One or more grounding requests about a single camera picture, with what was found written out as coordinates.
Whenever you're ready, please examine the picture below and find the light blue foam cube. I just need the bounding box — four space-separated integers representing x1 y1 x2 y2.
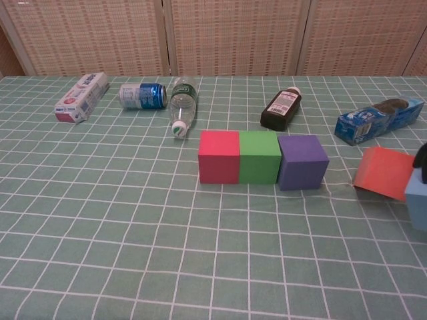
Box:
404 169 427 231

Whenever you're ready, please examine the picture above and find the green foam cube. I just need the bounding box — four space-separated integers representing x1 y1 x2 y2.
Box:
238 131 282 185

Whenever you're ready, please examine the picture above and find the green checked tablecloth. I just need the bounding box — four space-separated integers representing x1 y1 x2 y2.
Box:
0 75 427 320

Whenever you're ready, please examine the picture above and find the woven bamboo screen panel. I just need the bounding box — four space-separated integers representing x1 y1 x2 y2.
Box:
296 0 427 77
163 0 313 77
0 0 171 77
0 25 25 77
402 33 427 77

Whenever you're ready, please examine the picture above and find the blue cookie box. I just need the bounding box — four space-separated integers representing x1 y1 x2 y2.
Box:
334 96 426 147

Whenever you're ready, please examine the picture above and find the clear plastic water bottle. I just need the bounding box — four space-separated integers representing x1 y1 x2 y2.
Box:
169 77 198 138

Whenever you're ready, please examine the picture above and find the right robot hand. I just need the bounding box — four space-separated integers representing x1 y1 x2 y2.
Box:
412 142 427 183

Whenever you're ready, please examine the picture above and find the red foam cube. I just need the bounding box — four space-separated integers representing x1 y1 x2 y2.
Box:
197 130 241 185

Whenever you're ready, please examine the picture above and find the white pink toothpaste box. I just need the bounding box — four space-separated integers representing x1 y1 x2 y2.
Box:
54 72 110 125

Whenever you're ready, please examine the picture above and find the blue white drink can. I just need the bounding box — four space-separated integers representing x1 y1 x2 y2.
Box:
119 83 167 110

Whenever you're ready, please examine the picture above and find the orange foam cube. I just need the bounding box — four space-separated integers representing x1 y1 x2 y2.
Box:
353 145 416 203

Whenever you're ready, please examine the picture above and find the purple foam cube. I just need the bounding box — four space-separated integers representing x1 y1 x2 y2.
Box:
277 134 330 191

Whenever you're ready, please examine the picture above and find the brown medicine bottle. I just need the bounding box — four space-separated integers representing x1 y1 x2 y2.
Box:
260 86 303 131

